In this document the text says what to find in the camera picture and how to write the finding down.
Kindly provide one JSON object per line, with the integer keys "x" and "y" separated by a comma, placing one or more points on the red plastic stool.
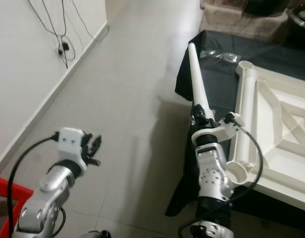
{"x": 6, "y": 193}

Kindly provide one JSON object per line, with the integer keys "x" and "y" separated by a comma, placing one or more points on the black power adapter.
{"x": 66, "y": 47}

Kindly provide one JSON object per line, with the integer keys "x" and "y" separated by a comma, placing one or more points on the black tablecloth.
{"x": 222, "y": 79}

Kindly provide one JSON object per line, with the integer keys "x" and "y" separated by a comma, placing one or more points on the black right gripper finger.
{"x": 194, "y": 120}

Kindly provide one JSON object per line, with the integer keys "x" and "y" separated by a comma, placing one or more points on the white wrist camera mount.
{"x": 217, "y": 131}
{"x": 72, "y": 143}

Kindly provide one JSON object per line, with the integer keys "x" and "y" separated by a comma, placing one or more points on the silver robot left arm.
{"x": 48, "y": 196}

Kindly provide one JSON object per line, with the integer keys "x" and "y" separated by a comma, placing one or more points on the white plastic table leg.
{"x": 199, "y": 79}

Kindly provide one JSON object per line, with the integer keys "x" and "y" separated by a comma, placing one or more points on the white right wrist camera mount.
{"x": 217, "y": 131}

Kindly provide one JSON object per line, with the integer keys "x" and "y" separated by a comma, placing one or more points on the beige patterned ledge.
{"x": 236, "y": 25}

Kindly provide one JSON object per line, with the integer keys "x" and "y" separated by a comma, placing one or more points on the black plastic bag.
{"x": 264, "y": 6}

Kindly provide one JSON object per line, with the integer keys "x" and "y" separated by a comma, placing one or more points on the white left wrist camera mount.
{"x": 72, "y": 143}

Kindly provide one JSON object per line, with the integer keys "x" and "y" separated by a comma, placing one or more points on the grey black robot left foot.
{"x": 95, "y": 234}

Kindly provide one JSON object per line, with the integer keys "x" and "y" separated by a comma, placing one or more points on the white plastic table top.
{"x": 246, "y": 119}

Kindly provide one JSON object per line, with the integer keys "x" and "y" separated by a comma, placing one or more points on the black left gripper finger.
{"x": 93, "y": 161}
{"x": 97, "y": 144}

